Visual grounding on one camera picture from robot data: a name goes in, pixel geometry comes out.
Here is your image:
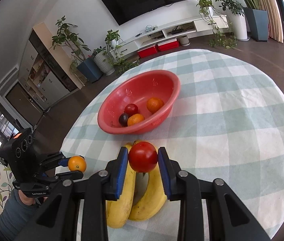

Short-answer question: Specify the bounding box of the person's left forearm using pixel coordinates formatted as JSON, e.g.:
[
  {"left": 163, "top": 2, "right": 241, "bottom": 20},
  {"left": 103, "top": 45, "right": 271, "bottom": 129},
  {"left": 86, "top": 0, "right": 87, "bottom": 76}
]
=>
[{"left": 0, "top": 191, "right": 42, "bottom": 241}]

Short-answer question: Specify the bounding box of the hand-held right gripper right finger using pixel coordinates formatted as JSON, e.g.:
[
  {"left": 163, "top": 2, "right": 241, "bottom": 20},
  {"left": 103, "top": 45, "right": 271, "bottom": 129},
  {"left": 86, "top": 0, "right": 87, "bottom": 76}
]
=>
[{"left": 158, "top": 147, "right": 270, "bottom": 241}]

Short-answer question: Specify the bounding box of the tall white planter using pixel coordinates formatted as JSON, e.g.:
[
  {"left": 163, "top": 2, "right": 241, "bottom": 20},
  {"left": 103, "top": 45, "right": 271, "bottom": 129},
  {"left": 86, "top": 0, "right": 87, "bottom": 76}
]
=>
[{"left": 231, "top": 14, "right": 250, "bottom": 41}]

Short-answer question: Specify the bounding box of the red tomato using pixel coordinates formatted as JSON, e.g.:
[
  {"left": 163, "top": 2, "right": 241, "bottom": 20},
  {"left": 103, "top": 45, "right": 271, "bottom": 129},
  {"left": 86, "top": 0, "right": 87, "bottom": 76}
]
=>
[
  {"left": 128, "top": 142, "right": 158, "bottom": 174},
  {"left": 124, "top": 104, "right": 139, "bottom": 115}
]

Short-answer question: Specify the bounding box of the trailing pothos plant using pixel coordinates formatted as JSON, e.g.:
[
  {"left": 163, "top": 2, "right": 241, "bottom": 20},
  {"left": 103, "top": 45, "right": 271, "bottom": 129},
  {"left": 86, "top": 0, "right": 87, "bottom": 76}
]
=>
[
  {"left": 104, "top": 30, "right": 140, "bottom": 74},
  {"left": 196, "top": 0, "right": 238, "bottom": 49}
]

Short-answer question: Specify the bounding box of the white television console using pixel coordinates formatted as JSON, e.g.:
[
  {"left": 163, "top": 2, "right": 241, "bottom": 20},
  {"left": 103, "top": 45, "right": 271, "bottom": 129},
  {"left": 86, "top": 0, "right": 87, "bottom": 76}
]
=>
[{"left": 122, "top": 14, "right": 229, "bottom": 56}]

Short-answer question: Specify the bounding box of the smooth orange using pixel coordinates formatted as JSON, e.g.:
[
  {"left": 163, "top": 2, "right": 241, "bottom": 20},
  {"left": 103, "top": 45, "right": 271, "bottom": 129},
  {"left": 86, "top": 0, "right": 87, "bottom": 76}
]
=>
[{"left": 68, "top": 156, "right": 87, "bottom": 173}]

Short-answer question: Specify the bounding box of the bumpy mandarin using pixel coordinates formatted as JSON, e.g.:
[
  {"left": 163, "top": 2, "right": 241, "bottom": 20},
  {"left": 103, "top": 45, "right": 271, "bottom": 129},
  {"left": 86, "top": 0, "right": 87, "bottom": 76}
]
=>
[
  {"left": 127, "top": 114, "right": 145, "bottom": 127},
  {"left": 146, "top": 97, "right": 165, "bottom": 114}
]

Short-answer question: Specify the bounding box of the beige curtain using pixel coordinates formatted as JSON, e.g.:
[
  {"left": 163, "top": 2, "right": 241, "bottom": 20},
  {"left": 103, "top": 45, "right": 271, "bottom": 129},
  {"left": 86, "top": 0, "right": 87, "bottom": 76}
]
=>
[{"left": 250, "top": 0, "right": 284, "bottom": 43}]

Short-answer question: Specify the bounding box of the dark cherry with stem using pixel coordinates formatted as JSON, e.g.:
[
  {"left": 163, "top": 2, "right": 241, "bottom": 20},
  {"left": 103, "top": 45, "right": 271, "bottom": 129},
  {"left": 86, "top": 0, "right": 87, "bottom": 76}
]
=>
[{"left": 118, "top": 113, "right": 130, "bottom": 127}]

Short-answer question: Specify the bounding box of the red plastic colander bowl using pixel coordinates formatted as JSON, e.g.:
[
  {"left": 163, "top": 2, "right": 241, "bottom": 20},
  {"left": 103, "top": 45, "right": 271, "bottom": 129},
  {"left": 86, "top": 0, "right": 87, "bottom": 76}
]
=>
[{"left": 97, "top": 70, "right": 181, "bottom": 135}]

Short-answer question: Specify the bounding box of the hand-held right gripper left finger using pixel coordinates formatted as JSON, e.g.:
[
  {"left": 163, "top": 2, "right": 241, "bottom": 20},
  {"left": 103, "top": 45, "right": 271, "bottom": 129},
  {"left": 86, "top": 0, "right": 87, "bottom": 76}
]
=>
[{"left": 14, "top": 148, "right": 129, "bottom": 241}]

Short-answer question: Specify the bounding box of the blue square planter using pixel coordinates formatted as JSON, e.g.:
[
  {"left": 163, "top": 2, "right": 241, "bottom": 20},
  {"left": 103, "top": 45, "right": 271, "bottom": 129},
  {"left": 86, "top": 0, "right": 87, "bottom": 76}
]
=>
[{"left": 76, "top": 56, "right": 104, "bottom": 83}]

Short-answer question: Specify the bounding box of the yellow banana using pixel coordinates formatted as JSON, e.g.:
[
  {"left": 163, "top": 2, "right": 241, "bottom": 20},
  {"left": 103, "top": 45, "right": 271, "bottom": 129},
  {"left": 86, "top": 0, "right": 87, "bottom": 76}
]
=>
[
  {"left": 105, "top": 142, "right": 137, "bottom": 229},
  {"left": 128, "top": 140, "right": 169, "bottom": 221}
]

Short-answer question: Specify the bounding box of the bushy schefflera plant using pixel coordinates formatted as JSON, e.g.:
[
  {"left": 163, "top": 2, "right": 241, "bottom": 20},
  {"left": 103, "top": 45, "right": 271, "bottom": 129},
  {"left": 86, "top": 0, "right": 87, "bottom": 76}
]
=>
[{"left": 216, "top": 0, "right": 245, "bottom": 18}]

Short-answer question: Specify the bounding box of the small green plant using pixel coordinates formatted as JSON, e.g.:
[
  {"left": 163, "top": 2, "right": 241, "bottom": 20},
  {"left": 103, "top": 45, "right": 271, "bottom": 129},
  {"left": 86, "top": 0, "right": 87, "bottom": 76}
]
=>
[{"left": 92, "top": 46, "right": 107, "bottom": 58}]

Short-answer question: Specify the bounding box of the grey-blue square planter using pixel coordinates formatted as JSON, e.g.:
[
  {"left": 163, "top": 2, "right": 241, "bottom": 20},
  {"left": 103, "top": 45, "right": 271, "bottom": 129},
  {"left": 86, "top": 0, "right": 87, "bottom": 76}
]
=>
[{"left": 243, "top": 7, "right": 269, "bottom": 42}]

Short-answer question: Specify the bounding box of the wooden wall cabinet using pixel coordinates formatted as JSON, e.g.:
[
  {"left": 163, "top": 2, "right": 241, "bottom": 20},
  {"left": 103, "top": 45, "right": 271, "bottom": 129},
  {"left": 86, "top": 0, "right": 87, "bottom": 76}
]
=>
[{"left": 17, "top": 22, "right": 80, "bottom": 108}]

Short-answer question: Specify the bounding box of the tall leafy tree plant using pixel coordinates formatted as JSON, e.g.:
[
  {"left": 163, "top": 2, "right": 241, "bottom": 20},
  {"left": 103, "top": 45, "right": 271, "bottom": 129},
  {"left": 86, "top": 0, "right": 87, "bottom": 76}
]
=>
[{"left": 51, "top": 15, "right": 91, "bottom": 67}]

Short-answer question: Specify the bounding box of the floral printed cloth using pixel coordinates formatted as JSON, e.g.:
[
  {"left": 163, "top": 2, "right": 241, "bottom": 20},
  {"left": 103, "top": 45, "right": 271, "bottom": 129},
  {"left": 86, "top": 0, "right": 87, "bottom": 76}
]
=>
[{"left": 0, "top": 164, "right": 16, "bottom": 211}]

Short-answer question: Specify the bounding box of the white ribbed planter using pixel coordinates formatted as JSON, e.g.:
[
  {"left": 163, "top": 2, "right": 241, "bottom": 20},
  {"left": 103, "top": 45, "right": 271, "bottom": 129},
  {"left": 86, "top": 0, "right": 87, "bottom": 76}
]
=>
[{"left": 93, "top": 53, "right": 115, "bottom": 76}]

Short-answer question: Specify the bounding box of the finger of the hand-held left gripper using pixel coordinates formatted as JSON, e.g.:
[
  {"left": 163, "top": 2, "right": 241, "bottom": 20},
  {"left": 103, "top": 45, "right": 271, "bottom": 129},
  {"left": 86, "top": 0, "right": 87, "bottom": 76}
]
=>
[
  {"left": 39, "top": 151, "right": 70, "bottom": 172},
  {"left": 34, "top": 171, "right": 84, "bottom": 189}
]

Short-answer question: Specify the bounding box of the person's left hand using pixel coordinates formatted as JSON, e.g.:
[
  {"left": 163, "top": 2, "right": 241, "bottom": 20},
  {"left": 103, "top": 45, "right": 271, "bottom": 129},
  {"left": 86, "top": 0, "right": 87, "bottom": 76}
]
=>
[{"left": 17, "top": 190, "right": 48, "bottom": 206}]

